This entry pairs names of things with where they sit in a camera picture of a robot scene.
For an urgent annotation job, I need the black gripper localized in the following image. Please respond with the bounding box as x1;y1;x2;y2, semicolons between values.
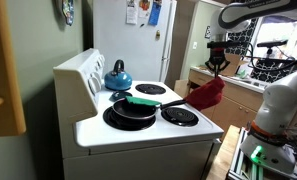
205;48;231;79

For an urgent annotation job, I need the red cloth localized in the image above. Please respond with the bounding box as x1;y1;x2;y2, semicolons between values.
184;76;226;112

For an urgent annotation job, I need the white oven door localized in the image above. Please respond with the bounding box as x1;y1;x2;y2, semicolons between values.
201;138;223;180

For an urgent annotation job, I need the small green object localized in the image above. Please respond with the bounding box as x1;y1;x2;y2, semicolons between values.
236;69;250;80

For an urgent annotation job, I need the brown cardboard piece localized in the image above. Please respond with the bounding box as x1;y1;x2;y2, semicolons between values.
173;78;191;94

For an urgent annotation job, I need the wooden kitchen cabinet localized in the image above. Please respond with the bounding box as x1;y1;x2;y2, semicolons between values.
187;66;297;134

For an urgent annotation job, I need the black white patterned curtain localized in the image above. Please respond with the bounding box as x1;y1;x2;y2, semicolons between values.
225;18;261;56

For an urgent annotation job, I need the black white patterned panel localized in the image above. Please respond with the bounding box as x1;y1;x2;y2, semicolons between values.
250;58;297;83

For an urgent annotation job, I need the green sponge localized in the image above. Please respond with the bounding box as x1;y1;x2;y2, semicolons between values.
125;95;162;108

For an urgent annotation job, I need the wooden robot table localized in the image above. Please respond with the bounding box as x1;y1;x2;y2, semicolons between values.
206;124;242;180

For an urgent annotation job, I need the blue paper sheet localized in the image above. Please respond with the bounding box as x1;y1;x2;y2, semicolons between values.
148;0;163;27

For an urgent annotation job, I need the white refrigerator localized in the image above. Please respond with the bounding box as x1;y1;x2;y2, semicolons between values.
92;0;178;83

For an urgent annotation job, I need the black frying pan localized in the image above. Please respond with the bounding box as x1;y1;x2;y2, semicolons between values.
111;97;189;121

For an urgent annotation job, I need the paper with orange picture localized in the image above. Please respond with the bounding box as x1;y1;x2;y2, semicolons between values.
138;0;152;18

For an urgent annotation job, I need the dark blue spoon rest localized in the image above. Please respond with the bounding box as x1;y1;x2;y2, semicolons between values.
109;90;133;102

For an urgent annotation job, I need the white electric stove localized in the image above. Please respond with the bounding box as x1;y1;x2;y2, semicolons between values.
52;48;225;180

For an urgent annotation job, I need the white paper note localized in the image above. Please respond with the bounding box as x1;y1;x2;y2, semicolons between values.
126;0;139;25

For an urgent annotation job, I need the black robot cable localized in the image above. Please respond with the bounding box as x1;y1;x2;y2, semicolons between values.
246;39;297;73

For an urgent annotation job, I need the patterned square wall tile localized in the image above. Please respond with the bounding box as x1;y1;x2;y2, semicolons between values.
204;25;212;40

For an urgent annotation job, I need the black camera on stand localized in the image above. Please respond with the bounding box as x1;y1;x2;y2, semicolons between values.
256;39;289;57

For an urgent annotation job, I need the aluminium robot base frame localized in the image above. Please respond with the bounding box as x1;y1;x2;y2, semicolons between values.
227;127;297;180

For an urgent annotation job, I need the blue kettle with black handle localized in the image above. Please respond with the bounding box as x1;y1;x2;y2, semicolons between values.
103;59;134;92

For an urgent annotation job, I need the wooden wall shelf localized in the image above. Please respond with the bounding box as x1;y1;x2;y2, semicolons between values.
0;0;27;139

